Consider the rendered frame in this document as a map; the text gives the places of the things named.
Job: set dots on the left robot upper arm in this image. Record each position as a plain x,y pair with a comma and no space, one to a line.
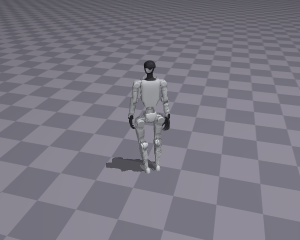
135,85

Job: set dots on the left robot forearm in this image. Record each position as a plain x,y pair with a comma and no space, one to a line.
132,108

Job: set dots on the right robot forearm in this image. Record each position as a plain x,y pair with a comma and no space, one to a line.
166,108

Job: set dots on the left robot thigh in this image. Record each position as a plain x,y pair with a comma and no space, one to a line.
140,132

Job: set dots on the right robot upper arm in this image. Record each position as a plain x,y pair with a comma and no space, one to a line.
164,90

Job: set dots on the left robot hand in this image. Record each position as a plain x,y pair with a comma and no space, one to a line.
130,121

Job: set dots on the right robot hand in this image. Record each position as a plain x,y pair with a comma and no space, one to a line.
166,122

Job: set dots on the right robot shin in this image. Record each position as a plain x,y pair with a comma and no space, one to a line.
157,152

